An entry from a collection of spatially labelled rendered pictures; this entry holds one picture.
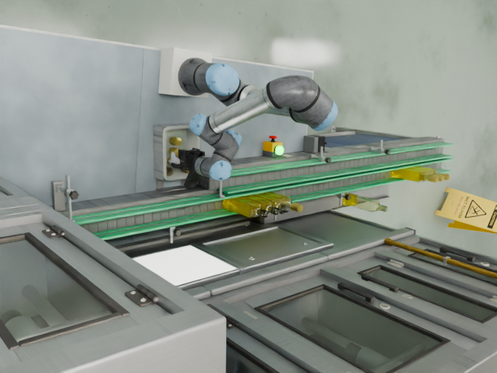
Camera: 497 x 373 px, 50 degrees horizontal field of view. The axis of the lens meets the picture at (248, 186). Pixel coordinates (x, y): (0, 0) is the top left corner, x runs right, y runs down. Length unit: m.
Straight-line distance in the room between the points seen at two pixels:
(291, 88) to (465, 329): 0.89
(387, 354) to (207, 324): 0.85
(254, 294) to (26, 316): 1.06
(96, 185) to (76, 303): 1.28
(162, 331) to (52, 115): 1.41
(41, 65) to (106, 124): 0.32
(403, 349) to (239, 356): 0.46
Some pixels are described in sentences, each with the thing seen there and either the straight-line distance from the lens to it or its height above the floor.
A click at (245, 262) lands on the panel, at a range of 1.99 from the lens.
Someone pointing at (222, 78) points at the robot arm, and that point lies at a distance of 2.02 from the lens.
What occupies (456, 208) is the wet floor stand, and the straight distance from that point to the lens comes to 5.41.
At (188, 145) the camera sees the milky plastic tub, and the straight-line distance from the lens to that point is 2.32.
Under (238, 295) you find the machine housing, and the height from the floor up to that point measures 1.43.
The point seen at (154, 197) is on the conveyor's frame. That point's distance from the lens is 2.16.
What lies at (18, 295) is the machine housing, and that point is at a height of 1.83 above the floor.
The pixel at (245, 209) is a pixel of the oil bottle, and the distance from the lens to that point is 2.22.
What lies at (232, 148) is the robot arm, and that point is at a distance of 1.99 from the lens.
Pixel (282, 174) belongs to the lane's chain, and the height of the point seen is 0.88.
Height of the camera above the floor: 2.71
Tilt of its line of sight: 49 degrees down
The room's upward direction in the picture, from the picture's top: 107 degrees clockwise
